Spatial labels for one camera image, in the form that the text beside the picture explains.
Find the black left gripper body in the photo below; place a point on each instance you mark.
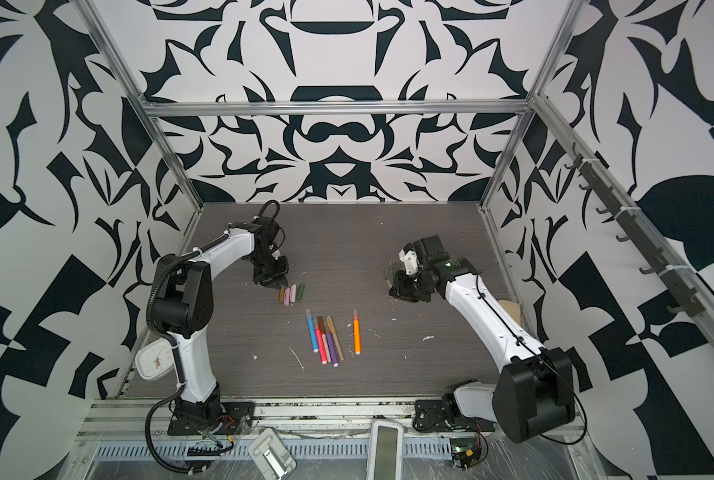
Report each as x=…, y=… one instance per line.
x=270, y=269

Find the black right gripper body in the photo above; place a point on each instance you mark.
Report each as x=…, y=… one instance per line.
x=415, y=286

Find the brown capped cream pen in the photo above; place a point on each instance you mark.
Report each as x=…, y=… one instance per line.
x=320, y=319

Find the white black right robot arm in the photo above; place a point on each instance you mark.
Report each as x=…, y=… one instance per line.
x=535, y=392

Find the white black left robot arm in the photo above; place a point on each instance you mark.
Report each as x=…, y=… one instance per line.
x=181, y=304

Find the blue highlighter pen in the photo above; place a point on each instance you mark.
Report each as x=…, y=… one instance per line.
x=314, y=337

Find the pink red highlighter pen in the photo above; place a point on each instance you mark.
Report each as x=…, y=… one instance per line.
x=321, y=343

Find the purple highlighter pen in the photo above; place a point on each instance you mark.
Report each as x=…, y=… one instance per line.
x=332, y=349

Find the orange highlighter pen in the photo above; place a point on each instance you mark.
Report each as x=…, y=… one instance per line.
x=357, y=332

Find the beige foam block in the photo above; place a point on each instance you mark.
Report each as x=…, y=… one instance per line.
x=513, y=309

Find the white square clock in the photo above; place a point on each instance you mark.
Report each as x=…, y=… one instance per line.
x=155, y=360

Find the small circuit board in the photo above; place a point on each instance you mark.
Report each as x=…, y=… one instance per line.
x=467, y=453

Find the white rectangular tablet device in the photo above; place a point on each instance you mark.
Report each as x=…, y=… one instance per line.
x=386, y=450

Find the white clamp bracket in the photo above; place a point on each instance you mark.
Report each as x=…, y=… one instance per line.
x=271, y=456

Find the black wall hook rail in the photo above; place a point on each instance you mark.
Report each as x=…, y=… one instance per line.
x=638, y=230

